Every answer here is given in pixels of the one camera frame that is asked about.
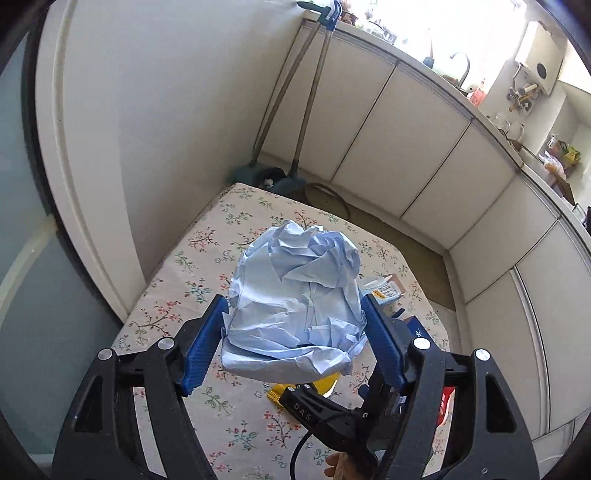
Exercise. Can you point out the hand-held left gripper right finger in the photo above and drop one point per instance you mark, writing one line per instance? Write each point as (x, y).
(385, 341)

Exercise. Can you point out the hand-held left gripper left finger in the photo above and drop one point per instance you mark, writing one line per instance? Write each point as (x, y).
(203, 350)

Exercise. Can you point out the pale blue paper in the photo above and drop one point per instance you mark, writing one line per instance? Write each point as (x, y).
(295, 300)

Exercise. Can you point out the person's right hand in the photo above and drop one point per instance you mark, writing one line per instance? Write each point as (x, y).
(339, 468)

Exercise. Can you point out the dark blue carton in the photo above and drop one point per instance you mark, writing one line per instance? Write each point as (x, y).
(419, 330)

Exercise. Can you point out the light blue milk carton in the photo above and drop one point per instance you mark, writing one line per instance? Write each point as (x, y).
(385, 290)

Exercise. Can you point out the red snack wrapper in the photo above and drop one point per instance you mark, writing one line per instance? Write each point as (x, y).
(445, 405)

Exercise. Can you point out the floral tablecloth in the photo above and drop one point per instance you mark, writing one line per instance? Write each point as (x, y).
(194, 258)

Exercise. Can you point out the white kitchen cabinets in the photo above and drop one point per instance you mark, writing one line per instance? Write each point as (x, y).
(415, 152)

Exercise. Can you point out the frosted glass door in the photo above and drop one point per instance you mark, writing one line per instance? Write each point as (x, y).
(23, 230)

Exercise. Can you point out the snack bags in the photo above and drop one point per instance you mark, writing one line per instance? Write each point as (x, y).
(561, 157)

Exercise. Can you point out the red packet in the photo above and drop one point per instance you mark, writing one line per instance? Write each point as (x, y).
(478, 94)

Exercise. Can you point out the kitchen faucet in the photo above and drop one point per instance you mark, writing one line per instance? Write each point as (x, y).
(461, 64)

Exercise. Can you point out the white water heater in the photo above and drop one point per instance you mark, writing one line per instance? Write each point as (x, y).
(538, 60)

